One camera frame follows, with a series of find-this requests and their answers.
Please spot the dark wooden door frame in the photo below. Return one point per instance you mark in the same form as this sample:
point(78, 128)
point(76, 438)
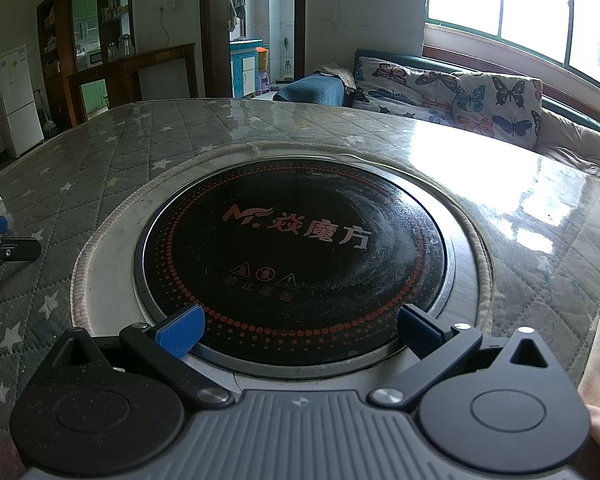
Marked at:
point(212, 35)

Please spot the grey hanging cloth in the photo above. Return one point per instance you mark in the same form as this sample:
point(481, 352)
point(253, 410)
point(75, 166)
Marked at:
point(237, 10)

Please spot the wooden display cabinet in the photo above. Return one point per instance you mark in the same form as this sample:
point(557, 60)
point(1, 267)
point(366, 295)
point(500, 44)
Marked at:
point(65, 35)

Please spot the white wall socket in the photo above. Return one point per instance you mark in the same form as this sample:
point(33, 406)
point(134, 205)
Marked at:
point(168, 7)

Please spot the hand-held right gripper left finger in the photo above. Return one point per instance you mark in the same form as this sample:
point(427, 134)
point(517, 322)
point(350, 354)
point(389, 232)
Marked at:
point(180, 333)

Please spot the round black induction cooker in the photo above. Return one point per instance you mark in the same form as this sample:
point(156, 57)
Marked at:
point(300, 185)

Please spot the purple plastic stool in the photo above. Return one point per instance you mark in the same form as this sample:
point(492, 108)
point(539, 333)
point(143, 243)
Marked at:
point(265, 81)

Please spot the quilted star table cover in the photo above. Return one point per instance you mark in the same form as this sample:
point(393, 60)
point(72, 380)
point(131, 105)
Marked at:
point(130, 150)

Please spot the window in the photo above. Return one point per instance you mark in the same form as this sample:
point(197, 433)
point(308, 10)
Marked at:
point(525, 5)

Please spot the white refrigerator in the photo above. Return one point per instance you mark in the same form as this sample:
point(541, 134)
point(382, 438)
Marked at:
point(17, 105)

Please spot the teal sofa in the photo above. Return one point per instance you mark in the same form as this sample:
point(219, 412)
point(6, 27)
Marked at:
point(370, 54)

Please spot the beige cushion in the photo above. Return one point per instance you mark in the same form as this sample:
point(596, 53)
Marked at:
point(570, 145)

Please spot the wooden counter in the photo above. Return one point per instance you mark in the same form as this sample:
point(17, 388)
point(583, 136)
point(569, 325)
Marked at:
point(130, 72)

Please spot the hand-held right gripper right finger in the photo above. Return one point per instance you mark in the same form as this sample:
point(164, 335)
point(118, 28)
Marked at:
point(420, 331)

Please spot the beige knit blanket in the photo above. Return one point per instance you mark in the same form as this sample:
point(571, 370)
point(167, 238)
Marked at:
point(337, 75)

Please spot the blue towel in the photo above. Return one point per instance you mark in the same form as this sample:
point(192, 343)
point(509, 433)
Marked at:
point(310, 91)

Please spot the blue and white kitchen cabinet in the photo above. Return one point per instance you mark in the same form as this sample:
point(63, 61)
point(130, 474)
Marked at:
point(242, 70)

